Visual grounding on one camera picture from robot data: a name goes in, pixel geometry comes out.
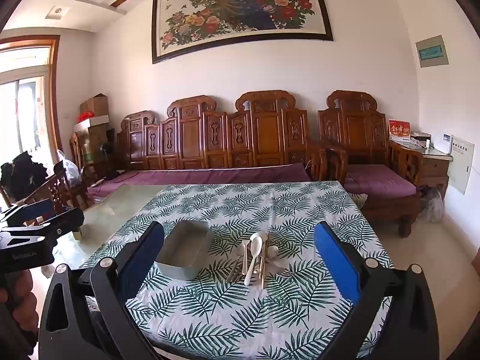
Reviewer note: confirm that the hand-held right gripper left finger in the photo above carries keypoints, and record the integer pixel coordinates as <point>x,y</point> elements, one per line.
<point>144,258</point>

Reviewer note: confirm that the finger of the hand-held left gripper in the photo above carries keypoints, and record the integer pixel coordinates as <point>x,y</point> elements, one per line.
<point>37,208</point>
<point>67,219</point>

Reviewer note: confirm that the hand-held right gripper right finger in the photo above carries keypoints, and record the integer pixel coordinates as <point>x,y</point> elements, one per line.
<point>335,262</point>

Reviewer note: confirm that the grey rectangular container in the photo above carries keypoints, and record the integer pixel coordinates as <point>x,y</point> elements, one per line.
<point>183,247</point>

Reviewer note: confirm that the light wooden chopstick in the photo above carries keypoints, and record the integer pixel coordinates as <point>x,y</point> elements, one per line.
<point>261,273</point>

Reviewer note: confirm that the white soup spoon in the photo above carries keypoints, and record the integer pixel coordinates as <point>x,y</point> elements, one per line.
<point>257,240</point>

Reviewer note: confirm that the cream plastic spoon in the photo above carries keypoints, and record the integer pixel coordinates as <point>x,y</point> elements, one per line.
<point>243,249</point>

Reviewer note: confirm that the person's left hand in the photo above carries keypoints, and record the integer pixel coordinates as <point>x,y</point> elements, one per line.
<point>26,296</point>

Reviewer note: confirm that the wooden dining chair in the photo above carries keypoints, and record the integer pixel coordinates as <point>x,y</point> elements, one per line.
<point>56,191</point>

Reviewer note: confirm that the black cloth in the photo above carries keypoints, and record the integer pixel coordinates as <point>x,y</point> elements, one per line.
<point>22,172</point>

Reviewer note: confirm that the plastic bag with dark contents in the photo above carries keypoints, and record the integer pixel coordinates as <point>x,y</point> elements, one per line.
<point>69,168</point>

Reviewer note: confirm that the small black fan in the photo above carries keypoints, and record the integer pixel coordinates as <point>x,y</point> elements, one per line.
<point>105,150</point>

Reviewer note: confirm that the large printed cardboard box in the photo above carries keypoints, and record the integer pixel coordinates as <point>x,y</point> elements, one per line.
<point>93,144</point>

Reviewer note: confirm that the square purple seat cushion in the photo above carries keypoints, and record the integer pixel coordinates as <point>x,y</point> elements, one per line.
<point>375,180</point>

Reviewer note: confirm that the white flat box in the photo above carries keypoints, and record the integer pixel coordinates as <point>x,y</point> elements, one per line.
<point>95,122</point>

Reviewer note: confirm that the long purple sofa cushion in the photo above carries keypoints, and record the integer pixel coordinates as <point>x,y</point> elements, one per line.
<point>206,176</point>

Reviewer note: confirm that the red decoration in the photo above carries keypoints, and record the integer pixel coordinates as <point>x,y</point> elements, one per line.
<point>84,116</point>

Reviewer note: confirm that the leaf print tablecloth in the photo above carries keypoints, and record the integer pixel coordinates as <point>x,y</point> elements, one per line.
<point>243,318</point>

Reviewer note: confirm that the crumpled translucent plastic bag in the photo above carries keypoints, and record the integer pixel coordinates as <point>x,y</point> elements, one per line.
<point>431,204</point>

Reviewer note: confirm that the brown cardboard box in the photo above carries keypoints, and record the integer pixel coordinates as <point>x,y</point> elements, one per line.
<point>94,105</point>

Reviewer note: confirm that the carved wooden armchair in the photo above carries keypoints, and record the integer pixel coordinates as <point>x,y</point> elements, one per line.
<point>356,127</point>

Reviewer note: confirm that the wooden side table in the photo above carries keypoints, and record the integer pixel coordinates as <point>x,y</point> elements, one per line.
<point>435,168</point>

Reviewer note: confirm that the red desk calendar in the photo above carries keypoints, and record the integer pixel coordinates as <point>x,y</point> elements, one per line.
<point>399,130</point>

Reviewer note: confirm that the carved wooden sofa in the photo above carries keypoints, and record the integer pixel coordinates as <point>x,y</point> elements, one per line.
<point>266,131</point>

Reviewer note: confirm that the white leaning panel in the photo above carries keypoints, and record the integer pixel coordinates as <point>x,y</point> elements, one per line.
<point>460,165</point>

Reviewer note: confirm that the white device box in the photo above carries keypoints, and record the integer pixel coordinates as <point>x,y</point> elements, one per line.
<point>442,143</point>

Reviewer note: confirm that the framed peacock flower painting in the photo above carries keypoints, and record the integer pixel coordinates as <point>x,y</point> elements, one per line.
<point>240,11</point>

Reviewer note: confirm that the wooden door frame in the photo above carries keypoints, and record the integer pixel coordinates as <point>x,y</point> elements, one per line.
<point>54,93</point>

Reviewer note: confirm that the grey wall panel box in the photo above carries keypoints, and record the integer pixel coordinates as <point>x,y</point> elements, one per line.
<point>432,51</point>

